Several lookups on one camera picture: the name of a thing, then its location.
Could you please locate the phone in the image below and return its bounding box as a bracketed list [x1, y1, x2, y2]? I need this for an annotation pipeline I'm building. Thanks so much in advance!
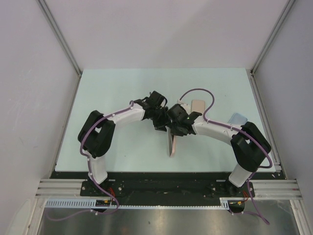
[228, 113, 248, 125]
[171, 135, 177, 158]

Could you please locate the right aluminium side rail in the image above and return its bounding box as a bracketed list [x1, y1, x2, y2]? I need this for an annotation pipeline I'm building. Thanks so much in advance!
[246, 70, 284, 173]

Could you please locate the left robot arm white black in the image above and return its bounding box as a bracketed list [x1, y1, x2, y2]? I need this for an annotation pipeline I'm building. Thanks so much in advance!
[78, 91, 170, 196]

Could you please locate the left aluminium corner post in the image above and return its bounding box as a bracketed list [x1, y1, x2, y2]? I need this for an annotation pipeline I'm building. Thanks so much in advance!
[36, 0, 82, 78]

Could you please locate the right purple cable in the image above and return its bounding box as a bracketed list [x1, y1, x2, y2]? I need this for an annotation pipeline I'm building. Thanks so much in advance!
[177, 88, 273, 226]

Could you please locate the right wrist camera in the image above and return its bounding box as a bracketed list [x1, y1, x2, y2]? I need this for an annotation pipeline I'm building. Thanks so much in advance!
[177, 99, 191, 107]

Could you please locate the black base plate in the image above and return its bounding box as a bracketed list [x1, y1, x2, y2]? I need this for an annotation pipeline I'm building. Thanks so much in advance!
[51, 171, 285, 207]

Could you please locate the purple cable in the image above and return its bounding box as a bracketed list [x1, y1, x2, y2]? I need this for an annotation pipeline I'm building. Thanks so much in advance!
[46, 99, 135, 221]
[177, 88, 273, 226]

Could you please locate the white slotted cable duct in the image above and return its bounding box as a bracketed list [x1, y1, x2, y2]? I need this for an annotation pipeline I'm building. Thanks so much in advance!
[45, 197, 232, 211]

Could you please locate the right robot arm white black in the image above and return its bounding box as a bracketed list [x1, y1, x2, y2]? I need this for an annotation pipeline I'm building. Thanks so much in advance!
[167, 104, 272, 196]

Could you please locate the aluminium corner post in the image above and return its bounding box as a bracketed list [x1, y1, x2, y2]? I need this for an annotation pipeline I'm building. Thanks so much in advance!
[250, 0, 297, 76]
[36, 0, 82, 78]

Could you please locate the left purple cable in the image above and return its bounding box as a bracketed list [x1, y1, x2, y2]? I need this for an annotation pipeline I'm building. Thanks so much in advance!
[46, 99, 135, 221]

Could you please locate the gold pink smartphone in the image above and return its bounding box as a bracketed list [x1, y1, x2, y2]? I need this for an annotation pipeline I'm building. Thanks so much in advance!
[191, 99, 205, 114]

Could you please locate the right aluminium corner post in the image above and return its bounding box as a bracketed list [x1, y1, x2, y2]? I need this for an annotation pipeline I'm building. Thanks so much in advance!
[250, 0, 297, 76]

